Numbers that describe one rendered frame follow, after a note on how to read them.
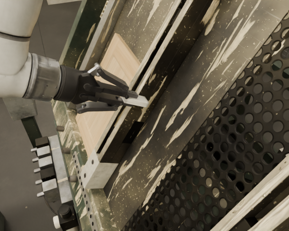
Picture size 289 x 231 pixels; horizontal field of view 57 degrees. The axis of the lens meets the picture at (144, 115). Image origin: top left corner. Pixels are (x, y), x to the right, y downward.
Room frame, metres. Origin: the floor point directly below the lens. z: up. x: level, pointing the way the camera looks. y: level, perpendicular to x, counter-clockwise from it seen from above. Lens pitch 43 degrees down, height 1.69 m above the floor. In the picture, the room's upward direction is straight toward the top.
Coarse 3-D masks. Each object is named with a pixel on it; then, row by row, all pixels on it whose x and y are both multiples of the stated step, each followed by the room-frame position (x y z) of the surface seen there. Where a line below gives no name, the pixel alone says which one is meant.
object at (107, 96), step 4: (96, 92) 0.49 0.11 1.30; (80, 96) 0.45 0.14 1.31; (84, 96) 0.45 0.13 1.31; (88, 96) 0.46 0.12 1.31; (92, 96) 0.46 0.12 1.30; (96, 96) 0.47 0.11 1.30; (100, 96) 0.48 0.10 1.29; (104, 96) 0.48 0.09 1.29; (108, 96) 0.49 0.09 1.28; (112, 96) 0.50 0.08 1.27; (116, 96) 0.51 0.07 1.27; (92, 100) 0.46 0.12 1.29; (96, 100) 0.47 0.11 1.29; (100, 100) 0.47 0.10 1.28; (104, 100) 0.48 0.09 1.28; (108, 100) 0.48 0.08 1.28; (112, 100) 0.48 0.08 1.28; (116, 100) 0.49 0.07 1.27; (120, 100) 0.50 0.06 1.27; (116, 104) 0.49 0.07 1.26; (120, 104) 0.49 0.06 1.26
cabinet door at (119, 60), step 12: (120, 36) 0.89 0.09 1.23; (108, 48) 0.89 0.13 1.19; (120, 48) 0.82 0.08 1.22; (108, 60) 0.84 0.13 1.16; (120, 60) 0.78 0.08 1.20; (132, 60) 0.73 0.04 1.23; (120, 72) 0.75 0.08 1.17; (132, 72) 0.69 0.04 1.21; (120, 96) 0.68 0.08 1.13; (84, 120) 0.76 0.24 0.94; (96, 120) 0.70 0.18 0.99; (108, 120) 0.65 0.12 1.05; (84, 132) 0.71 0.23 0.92; (96, 132) 0.66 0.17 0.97; (84, 144) 0.67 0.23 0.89
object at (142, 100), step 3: (138, 96) 0.53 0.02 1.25; (141, 96) 0.54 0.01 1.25; (126, 99) 0.49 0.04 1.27; (129, 99) 0.50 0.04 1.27; (132, 99) 0.50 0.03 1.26; (135, 99) 0.50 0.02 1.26; (138, 99) 0.51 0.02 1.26; (141, 99) 0.52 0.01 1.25; (144, 99) 0.52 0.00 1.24; (135, 102) 0.50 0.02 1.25; (138, 102) 0.50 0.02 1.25; (141, 102) 0.51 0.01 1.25; (144, 102) 0.51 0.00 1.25; (147, 102) 0.52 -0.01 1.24
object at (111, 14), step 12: (120, 0) 0.98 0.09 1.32; (108, 12) 0.97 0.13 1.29; (120, 12) 0.98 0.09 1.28; (108, 24) 0.96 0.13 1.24; (96, 36) 0.96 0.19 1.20; (108, 36) 0.96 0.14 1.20; (96, 48) 0.94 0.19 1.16; (84, 60) 0.95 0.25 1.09; (96, 60) 0.94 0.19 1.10; (72, 108) 0.88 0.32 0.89
